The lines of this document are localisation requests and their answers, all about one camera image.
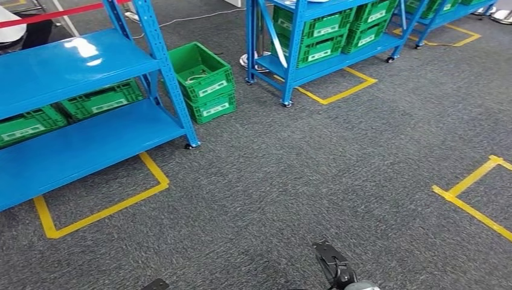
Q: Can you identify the chrome stanchion with round base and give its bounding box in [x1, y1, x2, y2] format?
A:
[239, 0, 274, 74]

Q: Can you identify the white floor cable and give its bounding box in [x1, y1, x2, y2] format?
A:
[132, 7, 247, 40]

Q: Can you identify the yellow floor tape square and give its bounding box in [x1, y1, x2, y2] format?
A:
[274, 66, 379, 106]
[392, 24, 482, 48]

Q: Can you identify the person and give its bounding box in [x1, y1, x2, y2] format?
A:
[0, 5, 54, 52]

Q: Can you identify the red barrier belt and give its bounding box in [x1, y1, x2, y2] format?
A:
[0, 0, 133, 30]

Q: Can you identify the round grey stand base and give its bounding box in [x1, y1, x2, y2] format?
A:
[490, 10, 512, 26]
[473, 5, 498, 17]

